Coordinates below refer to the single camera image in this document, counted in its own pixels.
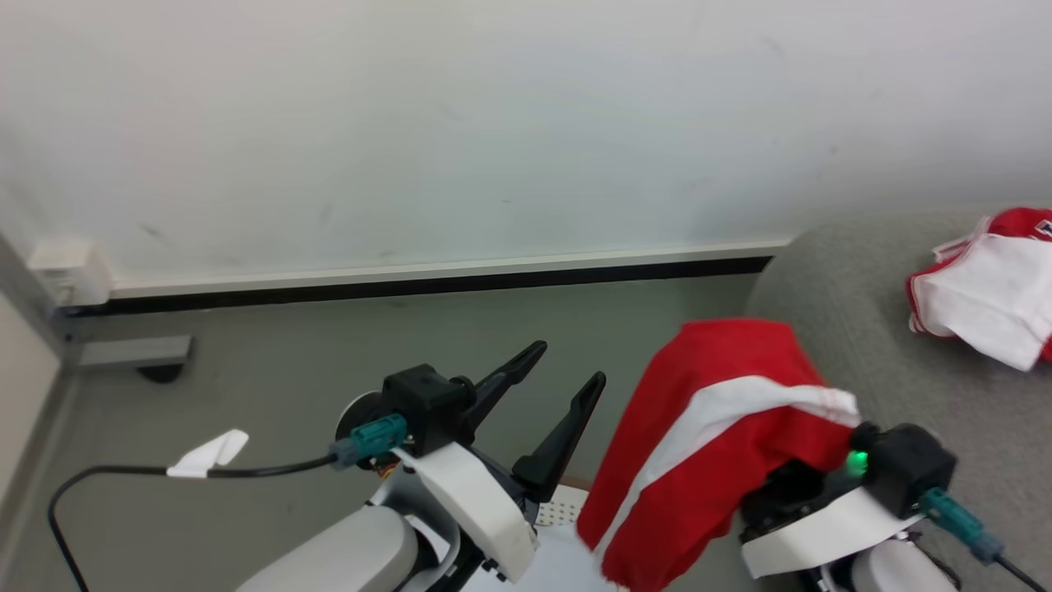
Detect red garment with wide white band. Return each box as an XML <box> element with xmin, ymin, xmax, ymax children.
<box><xmin>575</xmin><ymin>318</ymin><xmax>862</xmax><ymax>592</ymax></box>

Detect grey floor skirting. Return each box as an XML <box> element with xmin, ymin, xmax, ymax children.
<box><xmin>0</xmin><ymin>368</ymin><xmax>80</xmax><ymax>548</ymax></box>

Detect red garment with striped trim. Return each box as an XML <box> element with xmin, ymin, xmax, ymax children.
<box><xmin>906</xmin><ymin>207</ymin><xmax>1052</xmax><ymax>372</ymax></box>

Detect teal left cable connector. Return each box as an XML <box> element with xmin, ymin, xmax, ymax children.
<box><xmin>330</xmin><ymin>414</ymin><xmax>409</xmax><ymax>470</ymax></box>

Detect white cable tag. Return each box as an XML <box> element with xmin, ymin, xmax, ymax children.
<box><xmin>167</xmin><ymin>429</ymin><xmax>250</xmax><ymax>479</ymax></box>

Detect grey metal frame post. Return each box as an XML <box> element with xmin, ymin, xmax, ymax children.
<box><xmin>0</xmin><ymin>234</ymin><xmax>76</xmax><ymax>364</ymax></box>

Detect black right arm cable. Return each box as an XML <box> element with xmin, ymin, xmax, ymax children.
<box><xmin>990</xmin><ymin>553</ymin><xmax>1052</xmax><ymax>592</ymax></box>

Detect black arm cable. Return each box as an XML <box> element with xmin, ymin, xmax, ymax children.
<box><xmin>48</xmin><ymin>455</ymin><xmax>339</xmax><ymax>592</ymax></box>
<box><xmin>990</xmin><ymin>553</ymin><xmax>1052</xmax><ymax>592</ymax></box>

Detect teal cable connector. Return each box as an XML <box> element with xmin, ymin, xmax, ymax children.
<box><xmin>919</xmin><ymin>488</ymin><xmax>1005</xmax><ymax>565</ymax></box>
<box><xmin>330</xmin><ymin>414</ymin><xmax>409</xmax><ymax>470</ymax></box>

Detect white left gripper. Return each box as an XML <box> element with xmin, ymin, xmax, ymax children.
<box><xmin>393</xmin><ymin>340</ymin><xmax>607</xmax><ymax>585</ymax></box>

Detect white wall socket box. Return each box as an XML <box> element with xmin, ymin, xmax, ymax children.
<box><xmin>27</xmin><ymin>238</ymin><xmax>113</xmax><ymax>308</ymax></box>

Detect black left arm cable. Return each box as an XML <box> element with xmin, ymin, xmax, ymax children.
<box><xmin>48</xmin><ymin>455</ymin><xmax>339</xmax><ymax>592</ymax></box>

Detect white brown-rimmed laundry basket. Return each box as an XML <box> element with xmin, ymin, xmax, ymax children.
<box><xmin>530</xmin><ymin>475</ymin><xmax>594</xmax><ymax>532</ymax></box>

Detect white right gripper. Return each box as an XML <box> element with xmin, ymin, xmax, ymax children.
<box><xmin>738</xmin><ymin>448</ymin><xmax>926</xmax><ymax>579</ymax></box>

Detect black wall base strip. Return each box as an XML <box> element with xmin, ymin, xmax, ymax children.
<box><xmin>62</xmin><ymin>257</ymin><xmax>774</xmax><ymax>318</ymax></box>

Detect teal right cable connector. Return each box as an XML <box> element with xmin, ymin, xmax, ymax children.
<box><xmin>919</xmin><ymin>488</ymin><xmax>1005</xmax><ymax>565</ymax></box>

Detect grey fabric sofa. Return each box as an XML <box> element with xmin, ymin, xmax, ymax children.
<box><xmin>744</xmin><ymin>210</ymin><xmax>1052</xmax><ymax>592</ymax></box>

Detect grey metal foot bar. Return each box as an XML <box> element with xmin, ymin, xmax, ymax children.
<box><xmin>78</xmin><ymin>335</ymin><xmax>195</xmax><ymax>369</ymax></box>

